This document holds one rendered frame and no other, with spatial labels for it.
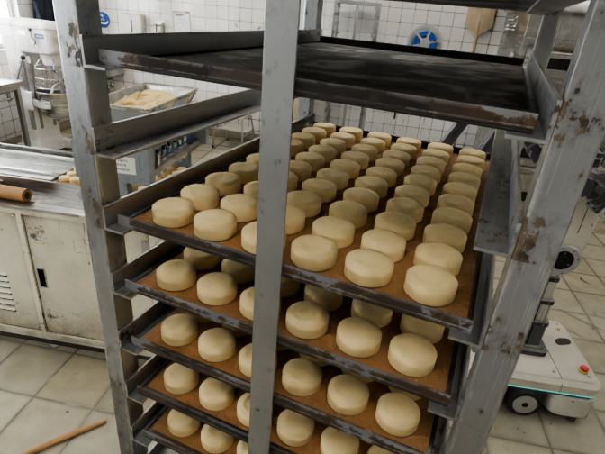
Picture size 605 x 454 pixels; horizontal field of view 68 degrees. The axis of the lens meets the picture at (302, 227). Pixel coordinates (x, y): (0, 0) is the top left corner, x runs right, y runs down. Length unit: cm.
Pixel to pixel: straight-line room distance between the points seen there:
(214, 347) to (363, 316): 20
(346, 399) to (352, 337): 9
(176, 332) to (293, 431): 20
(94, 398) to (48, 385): 25
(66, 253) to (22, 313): 50
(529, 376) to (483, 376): 205
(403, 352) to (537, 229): 20
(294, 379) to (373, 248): 19
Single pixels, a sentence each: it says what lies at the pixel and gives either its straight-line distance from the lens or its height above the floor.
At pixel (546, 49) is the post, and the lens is 96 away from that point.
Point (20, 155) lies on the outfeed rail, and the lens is 291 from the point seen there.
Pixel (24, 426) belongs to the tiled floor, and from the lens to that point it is 246.
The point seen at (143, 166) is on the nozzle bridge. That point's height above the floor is 111.
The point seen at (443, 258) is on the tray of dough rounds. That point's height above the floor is 151.
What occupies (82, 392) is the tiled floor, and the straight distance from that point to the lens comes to 252.
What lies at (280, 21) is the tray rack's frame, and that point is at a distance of 39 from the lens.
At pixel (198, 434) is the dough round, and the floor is 113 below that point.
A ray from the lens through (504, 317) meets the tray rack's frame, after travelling 41.
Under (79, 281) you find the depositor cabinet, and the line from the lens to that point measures 240.
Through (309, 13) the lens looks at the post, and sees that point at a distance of 103.
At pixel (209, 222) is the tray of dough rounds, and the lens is 52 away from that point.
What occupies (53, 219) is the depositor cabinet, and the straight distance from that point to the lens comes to 229.
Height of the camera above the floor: 174
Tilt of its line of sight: 26 degrees down
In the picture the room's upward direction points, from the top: 5 degrees clockwise
